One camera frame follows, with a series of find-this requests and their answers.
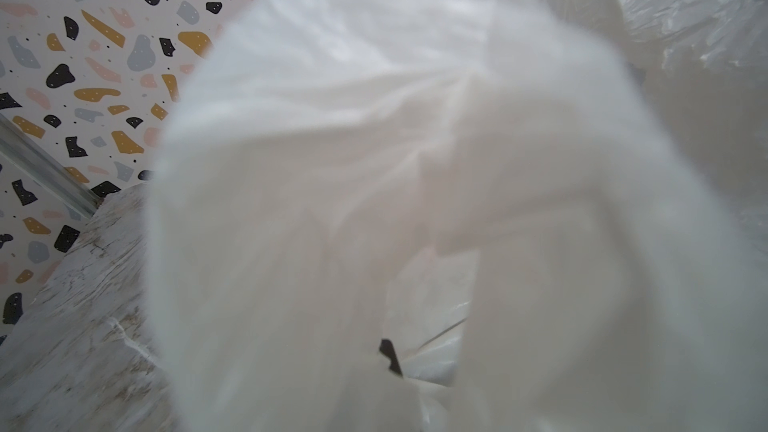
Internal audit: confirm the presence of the left aluminium corner post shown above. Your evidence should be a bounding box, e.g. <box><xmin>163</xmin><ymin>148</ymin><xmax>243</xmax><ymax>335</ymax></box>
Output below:
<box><xmin>1</xmin><ymin>116</ymin><xmax>103</xmax><ymax>218</ymax></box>

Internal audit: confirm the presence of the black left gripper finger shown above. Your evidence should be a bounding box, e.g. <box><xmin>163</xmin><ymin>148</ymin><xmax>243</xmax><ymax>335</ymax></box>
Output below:
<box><xmin>379</xmin><ymin>338</ymin><xmax>403</xmax><ymax>377</ymax></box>

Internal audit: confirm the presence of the white plastic bag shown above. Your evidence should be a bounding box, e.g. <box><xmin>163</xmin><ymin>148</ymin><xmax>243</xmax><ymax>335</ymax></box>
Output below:
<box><xmin>144</xmin><ymin>0</ymin><xmax>767</xmax><ymax>431</ymax></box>

